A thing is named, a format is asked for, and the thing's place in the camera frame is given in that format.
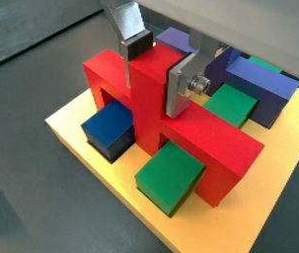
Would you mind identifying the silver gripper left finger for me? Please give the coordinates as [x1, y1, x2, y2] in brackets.
[100, 0, 152, 86]

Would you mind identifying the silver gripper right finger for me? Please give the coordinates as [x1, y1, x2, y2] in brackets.
[163, 30, 227, 119]

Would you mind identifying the red cross-shaped block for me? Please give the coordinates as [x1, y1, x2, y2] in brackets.
[83, 44, 263, 207]

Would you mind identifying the yellow base board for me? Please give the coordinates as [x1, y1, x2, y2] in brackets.
[47, 88, 299, 253]

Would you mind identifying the purple cross-shaped block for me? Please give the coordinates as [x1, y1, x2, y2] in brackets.
[155, 28, 299, 128]

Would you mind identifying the blue long bar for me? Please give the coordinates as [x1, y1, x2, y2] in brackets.
[81, 100, 136, 163]

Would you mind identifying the green long bar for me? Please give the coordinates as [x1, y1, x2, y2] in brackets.
[133, 55, 283, 219]

